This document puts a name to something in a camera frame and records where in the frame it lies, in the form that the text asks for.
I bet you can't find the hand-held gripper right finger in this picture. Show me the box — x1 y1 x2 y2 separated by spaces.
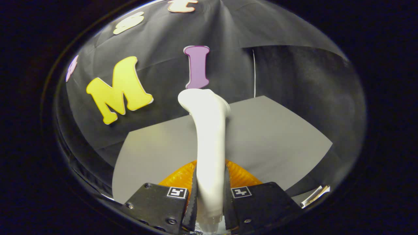
224 159 302 235

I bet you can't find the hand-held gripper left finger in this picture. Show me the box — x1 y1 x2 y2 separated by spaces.
119 159 198 235

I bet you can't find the white garment steamer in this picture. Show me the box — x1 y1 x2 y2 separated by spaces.
178 89 231 234

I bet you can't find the white paper tag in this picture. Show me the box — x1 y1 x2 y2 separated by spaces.
300 185 331 209

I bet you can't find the grey cabinet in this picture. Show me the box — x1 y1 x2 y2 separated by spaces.
112 96 333 204

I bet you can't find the black backdrop cloth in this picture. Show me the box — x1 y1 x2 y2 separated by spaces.
55 0 367 198

